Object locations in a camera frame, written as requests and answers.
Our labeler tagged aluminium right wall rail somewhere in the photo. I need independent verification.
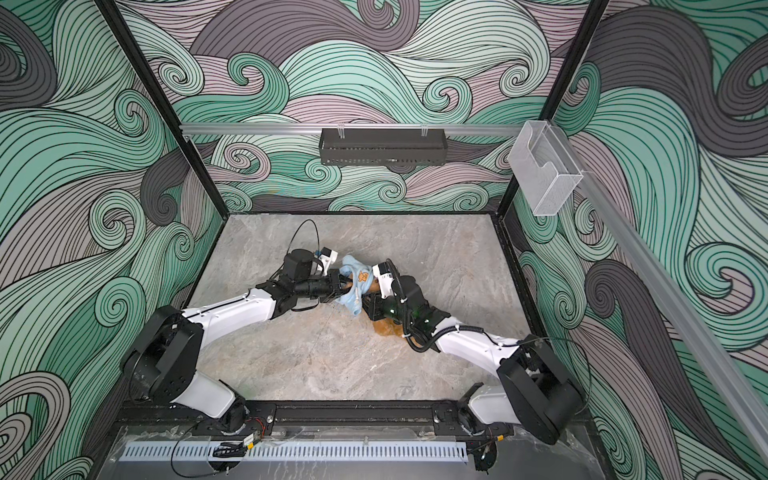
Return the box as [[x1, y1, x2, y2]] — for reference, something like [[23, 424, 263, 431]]
[[550, 124, 767, 460]]

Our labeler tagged light blue bear hoodie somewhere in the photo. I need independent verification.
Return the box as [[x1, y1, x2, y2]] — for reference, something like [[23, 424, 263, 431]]
[[335, 255, 375, 316]]

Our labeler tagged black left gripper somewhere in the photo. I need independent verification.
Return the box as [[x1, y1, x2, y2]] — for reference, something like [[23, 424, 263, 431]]
[[296, 270, 359, 303]]

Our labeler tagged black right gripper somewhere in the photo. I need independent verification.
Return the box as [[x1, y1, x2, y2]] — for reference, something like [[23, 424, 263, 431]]
[[356, 288, 417, 329]]

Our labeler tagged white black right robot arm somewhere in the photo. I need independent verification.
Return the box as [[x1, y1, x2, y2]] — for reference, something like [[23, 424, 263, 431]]
[[361, 274, 586, 445]]

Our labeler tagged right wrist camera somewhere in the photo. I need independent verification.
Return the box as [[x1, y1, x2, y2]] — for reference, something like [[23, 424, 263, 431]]
[[372, 260, 395, 299]]

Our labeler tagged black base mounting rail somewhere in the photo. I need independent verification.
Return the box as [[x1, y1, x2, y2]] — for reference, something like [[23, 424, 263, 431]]
[[115, 400, 584, 443]]

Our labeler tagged aluminium back wall rail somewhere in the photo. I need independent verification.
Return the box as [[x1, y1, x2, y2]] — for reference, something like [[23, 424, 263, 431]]
[[180, 122, 523, 137]]

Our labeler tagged black perforated wall tray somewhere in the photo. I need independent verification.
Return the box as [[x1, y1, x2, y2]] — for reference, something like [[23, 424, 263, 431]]
[[319, 129, 448, 166]]

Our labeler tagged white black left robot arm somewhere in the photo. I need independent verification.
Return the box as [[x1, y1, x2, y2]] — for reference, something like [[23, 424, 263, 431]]
[[121, 248, 354, 433]]

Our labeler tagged brown teddy bear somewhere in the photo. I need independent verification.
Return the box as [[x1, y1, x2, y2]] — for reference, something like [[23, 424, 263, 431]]
[[342, 280, 404, 338]]

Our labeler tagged clear plastic wall holder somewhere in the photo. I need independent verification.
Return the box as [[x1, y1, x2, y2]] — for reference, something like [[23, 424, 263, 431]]
[[507, 120, 583, 217]]

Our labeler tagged aluminium wall rail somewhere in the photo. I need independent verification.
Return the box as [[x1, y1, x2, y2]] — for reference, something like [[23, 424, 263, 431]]
[[180, 122, 523, 137], [550, 124, 767, 460]]

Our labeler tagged white slotted cable duct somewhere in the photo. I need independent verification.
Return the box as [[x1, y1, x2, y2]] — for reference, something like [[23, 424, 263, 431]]
[[118, 440, 468, 463]]

